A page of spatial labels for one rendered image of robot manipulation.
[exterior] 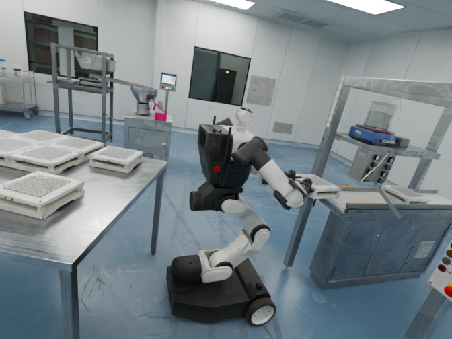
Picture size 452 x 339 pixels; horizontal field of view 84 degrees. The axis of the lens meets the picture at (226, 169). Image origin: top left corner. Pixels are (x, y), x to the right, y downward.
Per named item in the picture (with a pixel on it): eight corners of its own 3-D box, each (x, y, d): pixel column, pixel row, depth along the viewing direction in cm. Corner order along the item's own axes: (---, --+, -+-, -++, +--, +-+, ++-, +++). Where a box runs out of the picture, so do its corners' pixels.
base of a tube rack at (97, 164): (88, 165, 152) (88, 162, 151) (108, 155, 175) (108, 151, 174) (128, 173, 152) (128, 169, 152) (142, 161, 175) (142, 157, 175)
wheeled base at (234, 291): (172, 337, 144) (178, 293, 133) (163, 271, 189) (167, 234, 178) (268, 317, 167) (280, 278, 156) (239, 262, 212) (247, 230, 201)
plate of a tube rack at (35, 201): (-15, 194, 99) (-16, 190, 98) (38, 173, 122) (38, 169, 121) (40, 208, 97) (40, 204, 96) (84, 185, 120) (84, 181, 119)
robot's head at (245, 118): (239, 128, 129) (243, 111, 126) (233, 124, 138) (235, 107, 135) (251, 129, 131) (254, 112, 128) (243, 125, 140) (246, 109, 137)
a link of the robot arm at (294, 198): (305, 197, 131) (309, 200, 112) (290, 209, 132) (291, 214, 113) (292, 181, 132) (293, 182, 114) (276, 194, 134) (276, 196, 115)
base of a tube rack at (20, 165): (9, 167, 133) (8, 163, 132) (45, 155, 156) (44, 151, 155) (52, 176, 132) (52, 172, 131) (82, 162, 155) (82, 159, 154)
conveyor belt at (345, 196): (342, 214, 168) (344, 207, 167) (319, 196, 191) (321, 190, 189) (466, 213, 213) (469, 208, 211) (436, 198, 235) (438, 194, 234)
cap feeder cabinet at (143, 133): (122, 169, 355) (124, 116, 329) (128, 157, 406) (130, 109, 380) (167, 173, 371) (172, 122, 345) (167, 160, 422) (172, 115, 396)
